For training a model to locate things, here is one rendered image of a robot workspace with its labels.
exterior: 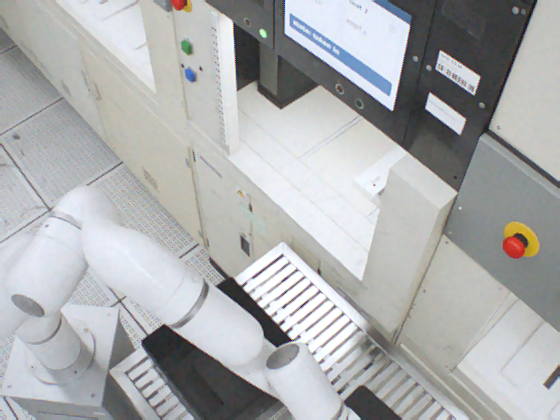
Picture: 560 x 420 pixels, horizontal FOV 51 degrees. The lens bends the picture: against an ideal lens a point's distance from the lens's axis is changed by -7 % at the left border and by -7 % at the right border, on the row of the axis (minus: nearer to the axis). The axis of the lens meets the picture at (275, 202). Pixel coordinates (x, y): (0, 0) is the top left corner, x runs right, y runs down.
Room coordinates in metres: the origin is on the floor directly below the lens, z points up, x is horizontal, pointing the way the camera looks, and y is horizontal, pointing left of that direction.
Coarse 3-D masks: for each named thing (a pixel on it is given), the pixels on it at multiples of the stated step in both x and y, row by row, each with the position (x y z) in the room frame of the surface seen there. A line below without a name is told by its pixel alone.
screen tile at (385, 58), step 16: (352, 0) 0.83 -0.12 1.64; (352, 16) 0.83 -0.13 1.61; (368, 16) 0.81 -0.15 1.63; (384, 16) 0.78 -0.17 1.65; (352, 32) 0.83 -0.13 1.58; (384, 32) 0.78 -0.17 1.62; (400, 32) 0.76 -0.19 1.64; (352, 48) 0.83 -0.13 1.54; (368, 48) 0.80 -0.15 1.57; (384, 48) 0.78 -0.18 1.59; (384, 64) 0.77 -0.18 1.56
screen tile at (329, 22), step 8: (296, 0) 0.93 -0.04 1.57; (304, 0) 0.92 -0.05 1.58; (328, 0) 0.87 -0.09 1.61; (336, 0) 0.86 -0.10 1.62; (296, 8) 0.93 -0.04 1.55; (304, 8) 0.92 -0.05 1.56; (312, 8) 0.90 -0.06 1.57; (320, 8) 0.89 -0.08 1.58; (328, 8) 0.87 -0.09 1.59; (336, 8) 0.86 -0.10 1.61; (304, 16) 0.92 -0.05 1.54; (312, 16) 0.90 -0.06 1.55; (320, 16) 0.89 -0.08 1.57; (328, 16) 0.87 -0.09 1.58; (336, 16) 0.86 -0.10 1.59; (320, 24) 0.88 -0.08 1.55; (328, 24) 0.87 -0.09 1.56; (336, 24) 0.86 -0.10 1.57; (328, 32) 0.87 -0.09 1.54; (336, 32) 0.86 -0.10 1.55
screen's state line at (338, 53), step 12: (300, 24) 0.92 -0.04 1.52; (312, 36) 0.90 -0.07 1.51; (324, 36) 0.88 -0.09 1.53; (324, 48) 0.87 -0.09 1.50; (336, 48) 0.85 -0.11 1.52; (348, 60) 0.83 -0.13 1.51; (360, 72) 0.81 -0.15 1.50; (372, 72) 0.79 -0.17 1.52; (372, 84) 0.78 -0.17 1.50; (384, 84) 0.77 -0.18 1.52
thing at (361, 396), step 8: (352, 392) 0.38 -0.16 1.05; (360, 392) 0.38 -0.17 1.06; (368, 392) 0.38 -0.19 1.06; (344, 400) 0.36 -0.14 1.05; (352, 400) 0.36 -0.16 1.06; (360, 400) 0.36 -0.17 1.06; (368, 400) 0.36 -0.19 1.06; (376, 400) 0.36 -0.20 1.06; (352, 408) 0.35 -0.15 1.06; (360, 408) 0.34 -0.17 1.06; (368, 408) 0.34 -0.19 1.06; (376, 408) 0.34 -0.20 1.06; (384, 408) 0.34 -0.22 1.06; (360, 416) 0.33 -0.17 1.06; (368, 416) 0.33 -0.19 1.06; (376, 416) 0.33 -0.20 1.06; (384, 416) 0.33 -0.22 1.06; (392, 416) 0.33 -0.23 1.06
